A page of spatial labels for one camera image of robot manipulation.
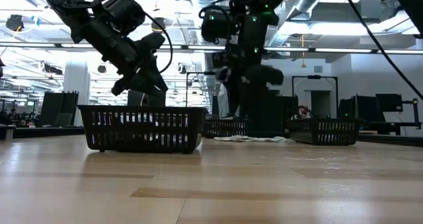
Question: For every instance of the dark background monitor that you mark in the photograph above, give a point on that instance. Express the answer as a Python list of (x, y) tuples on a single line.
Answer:
[(147, 100), (388, 102), (59, 108)]

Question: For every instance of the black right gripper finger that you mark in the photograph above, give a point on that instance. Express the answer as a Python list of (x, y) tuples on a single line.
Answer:
[(256, 101), (233, 98)]

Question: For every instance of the black slotted plastic basket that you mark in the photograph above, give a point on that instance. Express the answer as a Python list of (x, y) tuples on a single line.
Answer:
[(224, 128), (142, 141), (325, 131)]

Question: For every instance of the person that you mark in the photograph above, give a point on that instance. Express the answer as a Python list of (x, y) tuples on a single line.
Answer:
[(304, 111)]

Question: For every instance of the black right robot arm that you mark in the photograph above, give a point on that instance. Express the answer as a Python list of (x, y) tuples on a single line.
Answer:
[(254, 29)]

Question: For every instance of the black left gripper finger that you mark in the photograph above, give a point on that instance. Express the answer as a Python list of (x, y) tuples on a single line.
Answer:
[(148, 49), (132, 84)]

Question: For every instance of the black background rig frame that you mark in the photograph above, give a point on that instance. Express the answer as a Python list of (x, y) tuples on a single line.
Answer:
[(314, 77)]

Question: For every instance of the black ceiling dome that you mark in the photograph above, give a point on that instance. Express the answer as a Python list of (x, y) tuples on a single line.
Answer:
[(15, 22), (158, 25)]

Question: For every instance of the long ceiling light strip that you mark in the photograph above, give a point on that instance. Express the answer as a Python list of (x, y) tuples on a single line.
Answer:
[(343, 50)]

